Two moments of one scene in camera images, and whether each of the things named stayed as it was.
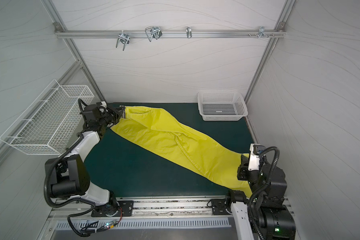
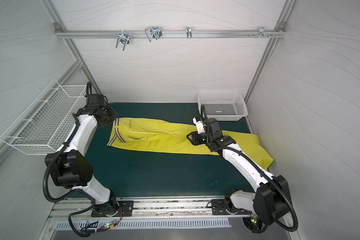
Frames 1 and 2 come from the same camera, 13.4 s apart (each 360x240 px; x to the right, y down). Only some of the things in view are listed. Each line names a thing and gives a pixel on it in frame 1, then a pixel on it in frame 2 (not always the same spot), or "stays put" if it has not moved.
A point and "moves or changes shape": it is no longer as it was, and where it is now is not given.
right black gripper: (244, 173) to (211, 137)
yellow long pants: (157, 122) moves or changes shape
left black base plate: (126, 209) stays put
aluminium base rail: (159, 208) stays put
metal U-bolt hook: (123, 38) stays put
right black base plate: (219, 207) stays put
